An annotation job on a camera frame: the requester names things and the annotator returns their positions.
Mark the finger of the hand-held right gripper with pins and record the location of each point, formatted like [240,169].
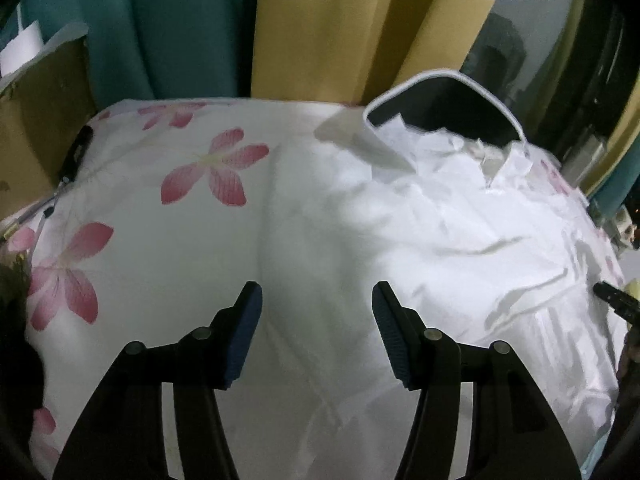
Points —
[617,300]

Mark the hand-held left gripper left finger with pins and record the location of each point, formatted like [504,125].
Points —
[245,332]

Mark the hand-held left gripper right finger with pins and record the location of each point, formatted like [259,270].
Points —
[392,335]

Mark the white shirt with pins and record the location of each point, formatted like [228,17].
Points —
[425,270]

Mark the teal curtain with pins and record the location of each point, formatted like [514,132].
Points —
[165,25]
[610,195]

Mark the floral bed sheet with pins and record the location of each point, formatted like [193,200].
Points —
[150,240]

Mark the yellow curtain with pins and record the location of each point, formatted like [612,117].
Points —
[350,30]
[625,140]

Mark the black basket with white rim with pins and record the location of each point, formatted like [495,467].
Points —
[450,102]

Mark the glass window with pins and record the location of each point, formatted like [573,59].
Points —
[530,60]

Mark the cardboard box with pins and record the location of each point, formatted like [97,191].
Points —
[35,145]

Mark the white foam block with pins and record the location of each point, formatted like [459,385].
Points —
[20,50]

